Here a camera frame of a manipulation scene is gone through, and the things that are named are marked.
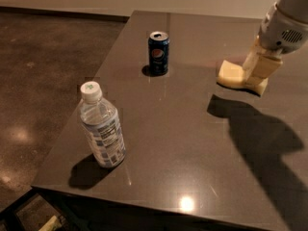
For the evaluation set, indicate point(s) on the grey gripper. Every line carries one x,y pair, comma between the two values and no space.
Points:
278,33

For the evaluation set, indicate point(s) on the yellow sponge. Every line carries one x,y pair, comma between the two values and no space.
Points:
232,76

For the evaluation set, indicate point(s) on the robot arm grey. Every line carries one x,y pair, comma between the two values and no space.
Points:
296,9

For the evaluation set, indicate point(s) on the blue Pepsi can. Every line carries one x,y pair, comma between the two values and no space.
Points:
158,45

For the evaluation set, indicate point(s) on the clear plastic water bottle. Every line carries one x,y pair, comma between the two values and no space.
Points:
100,121

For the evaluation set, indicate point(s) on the yellow object under table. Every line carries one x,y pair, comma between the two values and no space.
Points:
51,225

